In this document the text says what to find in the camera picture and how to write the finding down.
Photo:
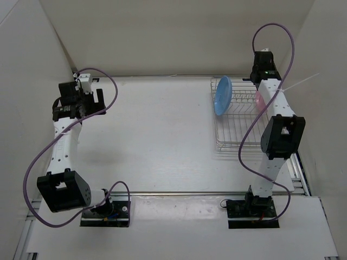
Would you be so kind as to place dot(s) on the aluminium front table rail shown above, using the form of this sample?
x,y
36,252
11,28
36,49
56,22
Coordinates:
x,y
198,193

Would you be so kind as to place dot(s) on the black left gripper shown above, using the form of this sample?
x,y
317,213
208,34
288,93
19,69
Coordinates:
x,y
95,106

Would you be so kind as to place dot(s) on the blue plastic plate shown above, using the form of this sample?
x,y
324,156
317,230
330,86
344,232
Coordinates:
x,y
223,95

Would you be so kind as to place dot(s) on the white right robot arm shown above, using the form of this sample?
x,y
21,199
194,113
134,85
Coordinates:
x,y
282,135

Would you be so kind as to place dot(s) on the pink plastic plate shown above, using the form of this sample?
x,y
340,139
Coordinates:
x,y
259,101

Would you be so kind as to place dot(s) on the white cable tie right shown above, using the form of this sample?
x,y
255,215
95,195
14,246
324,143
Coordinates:
x,y
298,83

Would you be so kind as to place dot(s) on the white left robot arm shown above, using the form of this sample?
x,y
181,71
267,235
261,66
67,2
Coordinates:
x,y
62,187

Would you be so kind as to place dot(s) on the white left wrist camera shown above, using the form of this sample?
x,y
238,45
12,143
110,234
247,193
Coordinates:
x,y
84,80

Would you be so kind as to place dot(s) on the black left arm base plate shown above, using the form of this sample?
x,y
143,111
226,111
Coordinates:
x,y
115,213

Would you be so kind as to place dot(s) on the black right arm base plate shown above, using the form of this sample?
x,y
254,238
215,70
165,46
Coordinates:
x,y
242,216

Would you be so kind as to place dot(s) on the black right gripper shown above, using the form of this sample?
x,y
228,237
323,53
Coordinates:
x,y
273,66

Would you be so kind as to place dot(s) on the chrome wire dish rack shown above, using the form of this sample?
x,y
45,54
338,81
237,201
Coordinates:
x,y
232,125

